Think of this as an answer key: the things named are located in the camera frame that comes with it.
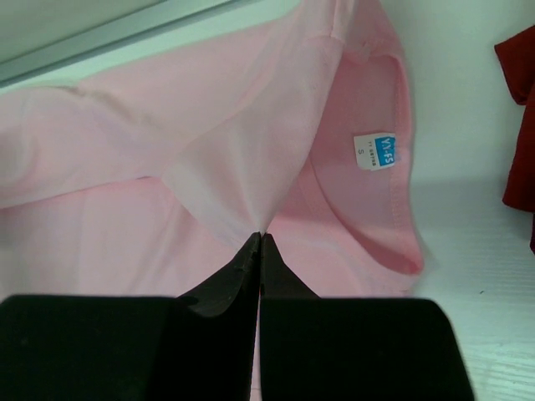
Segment red folded t shirt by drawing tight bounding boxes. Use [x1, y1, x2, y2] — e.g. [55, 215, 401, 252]
[494, 24, 535, 255]

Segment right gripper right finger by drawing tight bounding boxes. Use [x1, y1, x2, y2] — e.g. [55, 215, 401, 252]
[259, 234, 318, 400]

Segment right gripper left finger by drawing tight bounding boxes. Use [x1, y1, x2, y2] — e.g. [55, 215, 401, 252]
[177, 233, 259, 400]

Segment pink polo shirt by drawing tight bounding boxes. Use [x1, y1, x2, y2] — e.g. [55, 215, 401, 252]
[0, 0, 426, 401]

